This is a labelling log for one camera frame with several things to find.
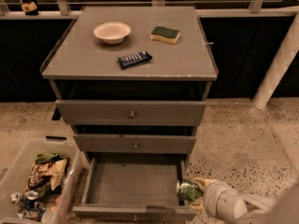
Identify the green yellow sponge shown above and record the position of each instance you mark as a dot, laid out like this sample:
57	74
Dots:
164	34

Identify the grey drawer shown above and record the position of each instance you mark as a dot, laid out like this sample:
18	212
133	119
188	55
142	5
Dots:
156	113
134	187
127	143

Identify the dark blue snack bar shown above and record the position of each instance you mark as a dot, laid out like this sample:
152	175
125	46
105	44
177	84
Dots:
134	59

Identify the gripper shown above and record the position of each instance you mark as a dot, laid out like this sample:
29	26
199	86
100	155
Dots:
221	197

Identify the small tan black object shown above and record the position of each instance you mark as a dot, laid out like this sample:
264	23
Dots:
29	8

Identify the grey bottom drawer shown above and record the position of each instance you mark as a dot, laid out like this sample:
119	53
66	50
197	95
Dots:
134	187

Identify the grey drawer cabinet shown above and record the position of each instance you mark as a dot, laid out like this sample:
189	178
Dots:
133	80

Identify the blue soda can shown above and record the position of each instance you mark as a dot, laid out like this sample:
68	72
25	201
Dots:
32	199

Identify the green chip bag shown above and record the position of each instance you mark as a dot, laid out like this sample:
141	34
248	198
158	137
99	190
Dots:
49	157

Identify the white diagonal pillar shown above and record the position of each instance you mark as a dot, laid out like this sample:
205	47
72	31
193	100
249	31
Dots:
279	66

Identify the clear plastic bin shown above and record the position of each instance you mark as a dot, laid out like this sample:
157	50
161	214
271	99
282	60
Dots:
16	179

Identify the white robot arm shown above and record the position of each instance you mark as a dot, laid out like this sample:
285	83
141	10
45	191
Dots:
265	210

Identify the grey middle drawer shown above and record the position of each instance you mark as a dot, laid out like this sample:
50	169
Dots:
127	143

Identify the grey top drawer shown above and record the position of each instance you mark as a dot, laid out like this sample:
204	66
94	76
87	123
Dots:
156	113

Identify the brown chip bag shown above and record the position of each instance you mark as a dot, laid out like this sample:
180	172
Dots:
50	172

